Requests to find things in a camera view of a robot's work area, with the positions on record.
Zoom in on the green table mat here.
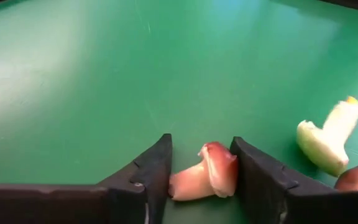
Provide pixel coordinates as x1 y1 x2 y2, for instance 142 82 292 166
0 0 358 224

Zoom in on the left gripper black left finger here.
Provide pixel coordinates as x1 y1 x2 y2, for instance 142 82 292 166
0 133 173 224

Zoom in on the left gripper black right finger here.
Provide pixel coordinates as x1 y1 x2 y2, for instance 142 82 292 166
229 136 358 224

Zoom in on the cream toy mushroom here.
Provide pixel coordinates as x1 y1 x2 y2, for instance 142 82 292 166
296 95 358 178

